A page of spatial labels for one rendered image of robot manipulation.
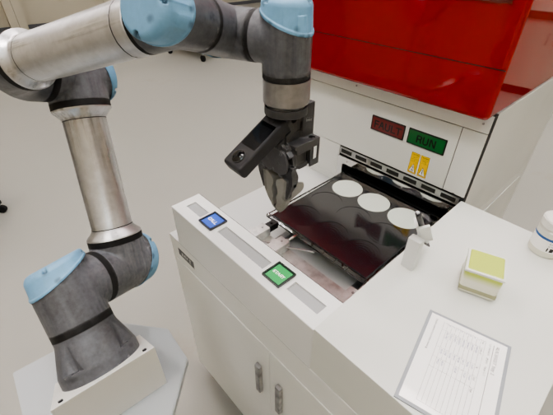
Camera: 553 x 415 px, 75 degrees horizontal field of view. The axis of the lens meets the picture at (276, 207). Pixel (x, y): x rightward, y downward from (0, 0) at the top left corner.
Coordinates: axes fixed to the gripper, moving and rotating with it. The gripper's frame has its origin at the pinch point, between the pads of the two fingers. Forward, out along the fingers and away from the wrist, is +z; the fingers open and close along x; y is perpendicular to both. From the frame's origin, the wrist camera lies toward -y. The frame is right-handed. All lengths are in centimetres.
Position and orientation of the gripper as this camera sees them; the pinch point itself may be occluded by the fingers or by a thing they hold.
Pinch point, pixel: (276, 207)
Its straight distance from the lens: 69.5
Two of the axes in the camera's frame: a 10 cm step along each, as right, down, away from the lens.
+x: -6.8, -4.4, 5.9
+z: 0.0, 8.0, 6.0
